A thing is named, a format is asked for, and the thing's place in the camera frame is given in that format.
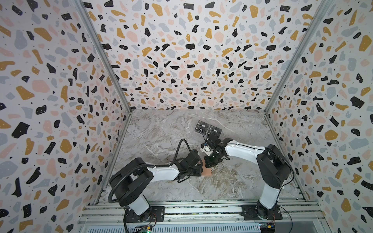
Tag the clear acrylic card stand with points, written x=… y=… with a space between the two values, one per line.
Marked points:
x=207 y=130

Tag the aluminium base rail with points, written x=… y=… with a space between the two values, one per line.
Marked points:
x=294 y=216

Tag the black vip card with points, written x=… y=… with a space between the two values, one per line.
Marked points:
x=202 y=127
x=214 y=131

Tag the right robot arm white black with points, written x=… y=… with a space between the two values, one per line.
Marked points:
x=273 y=167

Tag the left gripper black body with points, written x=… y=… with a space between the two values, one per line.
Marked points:
x=196 y=172

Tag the black VIP card left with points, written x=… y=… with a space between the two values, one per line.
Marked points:
x=202 y=127

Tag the black VIP card right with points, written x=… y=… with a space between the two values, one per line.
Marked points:
x=214 y=131

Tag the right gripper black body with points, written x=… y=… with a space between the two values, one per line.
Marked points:
x=212 y=160

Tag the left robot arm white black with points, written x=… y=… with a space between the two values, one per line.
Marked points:
x=128 y=184

